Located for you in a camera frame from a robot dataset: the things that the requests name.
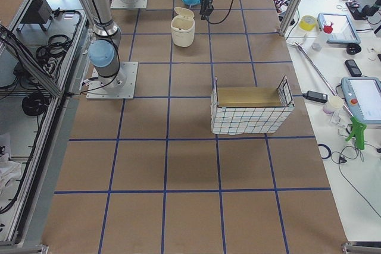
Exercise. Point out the white trash can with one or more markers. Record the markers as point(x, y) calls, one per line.
point(183, 27)

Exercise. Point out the long metal rod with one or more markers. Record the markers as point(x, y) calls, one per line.
point(301, 49)

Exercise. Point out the yellow tape roll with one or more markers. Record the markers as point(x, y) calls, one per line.
point(308, 23)

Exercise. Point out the blue teach pendant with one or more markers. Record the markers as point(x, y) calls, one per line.
point(362, 96)
point(343, 32)

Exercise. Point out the black power adapter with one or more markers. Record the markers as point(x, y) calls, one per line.
point(315, 96)

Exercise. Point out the green plastic clamp tool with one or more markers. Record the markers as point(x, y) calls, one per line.
point(357, 132)

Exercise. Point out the wire basket with wood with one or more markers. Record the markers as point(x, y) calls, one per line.
point(250, 110)

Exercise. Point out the aluminium frame post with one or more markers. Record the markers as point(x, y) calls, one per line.
point(293, 1)

